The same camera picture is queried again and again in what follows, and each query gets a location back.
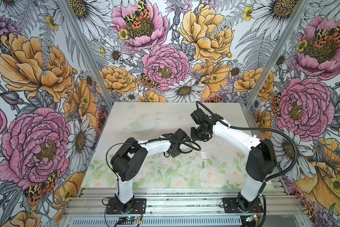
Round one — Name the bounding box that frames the white battery cover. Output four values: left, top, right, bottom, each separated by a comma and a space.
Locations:
200, 151, 207, 160

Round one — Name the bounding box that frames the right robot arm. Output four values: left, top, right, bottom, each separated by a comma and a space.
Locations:
190, 108, 277, 212

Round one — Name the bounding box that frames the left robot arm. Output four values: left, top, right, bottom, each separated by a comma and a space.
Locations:
106, 129, 200, 214

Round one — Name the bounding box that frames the left circuit board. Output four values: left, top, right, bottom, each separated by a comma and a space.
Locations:
119, 216, 139, 222

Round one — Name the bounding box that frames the circuit board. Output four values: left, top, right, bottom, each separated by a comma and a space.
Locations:
119, 216, 139, 222
245, 214, 258, 222

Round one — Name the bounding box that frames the right circuit board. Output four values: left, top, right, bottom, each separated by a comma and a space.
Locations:
245, 214, 258, 222

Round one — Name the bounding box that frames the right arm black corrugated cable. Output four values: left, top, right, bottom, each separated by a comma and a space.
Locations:
195, 100, 299, 227

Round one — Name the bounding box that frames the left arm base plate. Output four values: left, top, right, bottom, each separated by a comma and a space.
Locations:
105, 197, 147, 215

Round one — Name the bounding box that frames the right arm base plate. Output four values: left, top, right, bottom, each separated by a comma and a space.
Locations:
219, 197, 264, 213

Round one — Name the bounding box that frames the aluminium frame rail front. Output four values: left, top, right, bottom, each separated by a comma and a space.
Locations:
64, 188, 303, 217

